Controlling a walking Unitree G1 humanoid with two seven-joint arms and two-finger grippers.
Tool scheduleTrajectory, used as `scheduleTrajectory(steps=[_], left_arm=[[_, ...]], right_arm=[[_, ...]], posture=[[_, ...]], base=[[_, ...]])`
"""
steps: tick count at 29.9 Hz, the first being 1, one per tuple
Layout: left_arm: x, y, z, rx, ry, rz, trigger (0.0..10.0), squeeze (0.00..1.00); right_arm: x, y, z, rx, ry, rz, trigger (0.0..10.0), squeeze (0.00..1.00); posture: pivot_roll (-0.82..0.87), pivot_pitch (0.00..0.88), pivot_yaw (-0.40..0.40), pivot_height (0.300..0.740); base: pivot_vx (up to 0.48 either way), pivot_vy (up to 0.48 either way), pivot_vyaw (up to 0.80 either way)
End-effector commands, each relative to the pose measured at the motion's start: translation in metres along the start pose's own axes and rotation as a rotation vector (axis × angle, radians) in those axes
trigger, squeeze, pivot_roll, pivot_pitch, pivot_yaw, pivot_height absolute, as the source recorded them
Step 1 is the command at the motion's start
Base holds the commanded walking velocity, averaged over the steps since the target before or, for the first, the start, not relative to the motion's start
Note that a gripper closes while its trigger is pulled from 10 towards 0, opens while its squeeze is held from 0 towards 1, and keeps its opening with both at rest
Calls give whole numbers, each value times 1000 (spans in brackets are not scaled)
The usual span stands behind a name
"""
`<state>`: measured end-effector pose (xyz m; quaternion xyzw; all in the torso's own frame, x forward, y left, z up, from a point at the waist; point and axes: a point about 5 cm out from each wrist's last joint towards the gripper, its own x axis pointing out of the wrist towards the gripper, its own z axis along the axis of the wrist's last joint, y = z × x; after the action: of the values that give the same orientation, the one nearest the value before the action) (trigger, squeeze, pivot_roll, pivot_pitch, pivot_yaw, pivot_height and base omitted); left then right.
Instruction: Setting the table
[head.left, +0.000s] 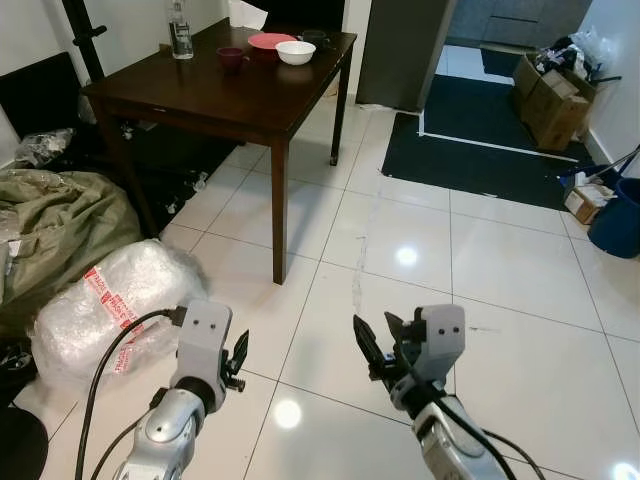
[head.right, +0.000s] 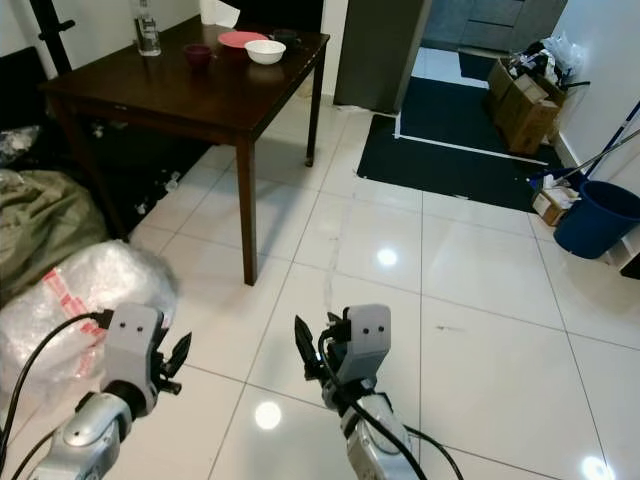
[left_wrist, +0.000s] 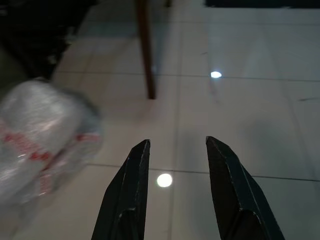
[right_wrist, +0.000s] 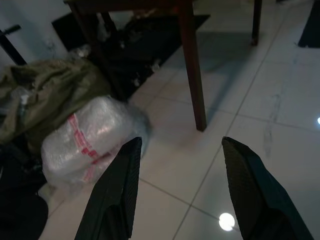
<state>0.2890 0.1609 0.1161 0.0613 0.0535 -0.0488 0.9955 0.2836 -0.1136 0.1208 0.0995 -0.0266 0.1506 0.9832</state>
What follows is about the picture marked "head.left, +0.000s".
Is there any bubble wrap bundle red tape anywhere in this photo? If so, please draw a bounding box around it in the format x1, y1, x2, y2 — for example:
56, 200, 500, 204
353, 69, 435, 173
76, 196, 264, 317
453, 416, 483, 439
30, 240, 207, 387

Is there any dark floor mat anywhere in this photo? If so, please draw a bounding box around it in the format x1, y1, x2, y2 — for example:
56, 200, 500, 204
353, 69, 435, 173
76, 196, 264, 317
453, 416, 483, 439
381, 75, 601, 211

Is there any green sack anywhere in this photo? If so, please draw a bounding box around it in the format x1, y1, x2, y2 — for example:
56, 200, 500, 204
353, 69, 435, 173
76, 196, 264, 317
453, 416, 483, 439
0, 170, 143, 333

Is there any black round object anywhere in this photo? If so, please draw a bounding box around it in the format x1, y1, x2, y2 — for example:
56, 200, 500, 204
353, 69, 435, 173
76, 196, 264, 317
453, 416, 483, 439
0, 405, 49, 480

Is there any small cardboard box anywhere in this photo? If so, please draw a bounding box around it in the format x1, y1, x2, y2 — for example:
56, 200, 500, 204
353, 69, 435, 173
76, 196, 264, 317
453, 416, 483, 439
563, 182, 613, 225

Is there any blue bucket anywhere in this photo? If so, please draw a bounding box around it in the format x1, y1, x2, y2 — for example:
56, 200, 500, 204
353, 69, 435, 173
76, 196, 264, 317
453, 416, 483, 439
587, 178, 640, 259

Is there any dark brown wooden table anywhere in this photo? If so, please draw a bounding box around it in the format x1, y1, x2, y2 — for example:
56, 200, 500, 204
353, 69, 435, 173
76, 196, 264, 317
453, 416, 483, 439
82, 20, 358, 285

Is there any large cardboard box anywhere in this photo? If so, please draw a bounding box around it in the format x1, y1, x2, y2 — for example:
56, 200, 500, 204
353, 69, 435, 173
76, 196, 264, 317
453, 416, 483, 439
513, 55, 598, 152

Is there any grey door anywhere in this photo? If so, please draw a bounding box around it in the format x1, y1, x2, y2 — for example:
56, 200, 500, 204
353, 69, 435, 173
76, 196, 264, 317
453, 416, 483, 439
357, 0, 461, 113

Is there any silver plastic bag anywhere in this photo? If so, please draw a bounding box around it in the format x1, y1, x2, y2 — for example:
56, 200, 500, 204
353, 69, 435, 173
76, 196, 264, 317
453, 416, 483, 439
14, 128, 77, 167

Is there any white bowl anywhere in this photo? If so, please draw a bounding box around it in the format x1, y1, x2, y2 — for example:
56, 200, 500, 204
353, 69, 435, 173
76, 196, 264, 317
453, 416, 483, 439
276, 40, 317, 66

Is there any dark red cup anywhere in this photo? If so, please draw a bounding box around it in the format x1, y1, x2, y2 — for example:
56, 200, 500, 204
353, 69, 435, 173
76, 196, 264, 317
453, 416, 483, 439
218, 46, 246, 73

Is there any pink plate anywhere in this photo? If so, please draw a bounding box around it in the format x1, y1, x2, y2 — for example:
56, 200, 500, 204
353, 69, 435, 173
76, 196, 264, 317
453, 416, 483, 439
247, 33, 299, 54

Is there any clear glass bottle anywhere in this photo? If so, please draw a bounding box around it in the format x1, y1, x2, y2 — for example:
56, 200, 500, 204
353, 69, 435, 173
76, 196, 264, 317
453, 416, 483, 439
168, 0, 195, 60

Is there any black cabinet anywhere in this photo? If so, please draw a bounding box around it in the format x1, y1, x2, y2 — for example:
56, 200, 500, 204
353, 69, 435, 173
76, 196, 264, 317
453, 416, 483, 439
0, 52, 85, 166

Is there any white paper napkin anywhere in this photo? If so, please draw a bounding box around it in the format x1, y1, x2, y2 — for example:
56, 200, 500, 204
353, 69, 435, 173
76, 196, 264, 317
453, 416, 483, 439
228, 0, 269, 31

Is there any white plastic bag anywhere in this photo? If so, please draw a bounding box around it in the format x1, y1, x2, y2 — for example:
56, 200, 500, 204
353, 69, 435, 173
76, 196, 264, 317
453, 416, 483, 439
570, 28, 621, 73

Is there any black stand pole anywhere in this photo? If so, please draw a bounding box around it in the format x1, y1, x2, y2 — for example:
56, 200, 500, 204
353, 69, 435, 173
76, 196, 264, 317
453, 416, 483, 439
62, 0, 109, 81

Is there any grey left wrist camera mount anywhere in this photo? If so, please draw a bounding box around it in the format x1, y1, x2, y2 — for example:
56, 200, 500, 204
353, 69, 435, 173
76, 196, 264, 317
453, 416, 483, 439
176, 300, 234, 387

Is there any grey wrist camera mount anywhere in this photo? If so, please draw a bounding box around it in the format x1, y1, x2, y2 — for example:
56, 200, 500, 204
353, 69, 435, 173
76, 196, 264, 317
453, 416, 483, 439
176, 300, 234, 387
413, 304, 468, 387

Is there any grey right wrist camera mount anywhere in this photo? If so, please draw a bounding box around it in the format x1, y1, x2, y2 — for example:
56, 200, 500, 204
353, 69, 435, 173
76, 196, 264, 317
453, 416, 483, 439
413, 304, 468, 387

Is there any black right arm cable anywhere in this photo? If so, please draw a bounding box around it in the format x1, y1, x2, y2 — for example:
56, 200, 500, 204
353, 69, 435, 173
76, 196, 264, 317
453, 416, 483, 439
395, 336, 546, 480

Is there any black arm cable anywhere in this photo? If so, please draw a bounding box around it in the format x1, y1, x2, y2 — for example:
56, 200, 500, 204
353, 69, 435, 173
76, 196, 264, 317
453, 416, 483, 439
395, 336, 546, 480
75, 308, 187, 480

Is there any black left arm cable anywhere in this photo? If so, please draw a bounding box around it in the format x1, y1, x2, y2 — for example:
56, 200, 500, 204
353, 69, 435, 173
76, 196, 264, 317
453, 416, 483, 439
75, 308, 187, 480

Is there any mop handle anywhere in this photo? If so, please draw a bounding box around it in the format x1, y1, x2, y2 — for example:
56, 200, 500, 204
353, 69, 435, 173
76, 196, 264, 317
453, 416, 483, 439
560, 146, 640, 187

